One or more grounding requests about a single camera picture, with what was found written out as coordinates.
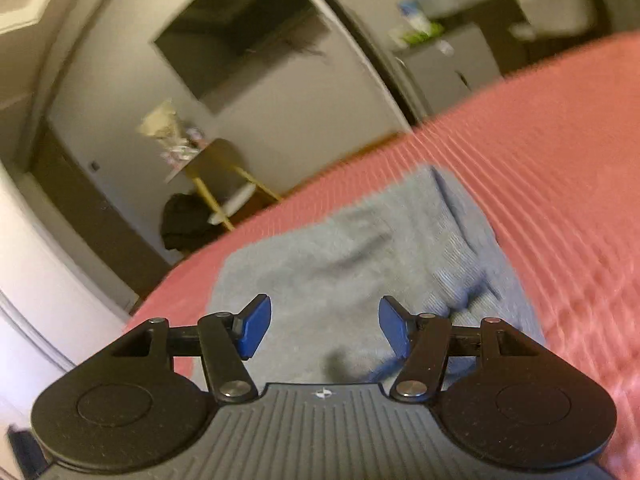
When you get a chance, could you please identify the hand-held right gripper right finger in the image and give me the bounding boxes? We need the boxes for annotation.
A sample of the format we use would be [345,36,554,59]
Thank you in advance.
[378,295,541,404]

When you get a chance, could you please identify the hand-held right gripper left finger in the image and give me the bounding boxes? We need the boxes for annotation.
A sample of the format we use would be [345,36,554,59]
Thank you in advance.
[111,294,273,405]

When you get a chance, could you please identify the grey pants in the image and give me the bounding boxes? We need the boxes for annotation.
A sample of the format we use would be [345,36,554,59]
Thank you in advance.
[210,164,547,386]

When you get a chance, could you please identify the black bag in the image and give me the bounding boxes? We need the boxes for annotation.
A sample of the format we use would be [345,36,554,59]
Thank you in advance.
[160,192,227,254]

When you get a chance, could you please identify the yellow-legged stool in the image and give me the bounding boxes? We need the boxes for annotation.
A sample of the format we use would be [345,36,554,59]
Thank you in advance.
[165,137,284,232]

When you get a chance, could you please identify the beige paper bag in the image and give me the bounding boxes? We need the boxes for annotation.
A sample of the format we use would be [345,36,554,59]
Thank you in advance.
[137,100,184,142]

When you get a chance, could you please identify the pink ribbed blanket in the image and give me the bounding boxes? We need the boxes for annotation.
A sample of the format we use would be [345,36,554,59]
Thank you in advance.
[122,30,640,480]

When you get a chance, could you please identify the grey dresser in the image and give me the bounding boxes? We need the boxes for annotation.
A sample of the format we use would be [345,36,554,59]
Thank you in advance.
[390,0,617,126]

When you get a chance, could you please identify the green packet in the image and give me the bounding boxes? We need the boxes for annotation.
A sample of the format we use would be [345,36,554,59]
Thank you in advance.
[390,22,444,49]

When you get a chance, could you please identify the blue and white container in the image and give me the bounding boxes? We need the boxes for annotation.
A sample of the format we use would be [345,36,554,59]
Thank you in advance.
[397,0,432,36]

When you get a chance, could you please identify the grey cloth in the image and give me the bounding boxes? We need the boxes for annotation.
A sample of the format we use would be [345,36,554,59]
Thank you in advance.
[510,0,599,41]

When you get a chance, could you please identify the dark wall television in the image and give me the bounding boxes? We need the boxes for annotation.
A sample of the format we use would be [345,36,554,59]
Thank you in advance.
[152,0,332,116]

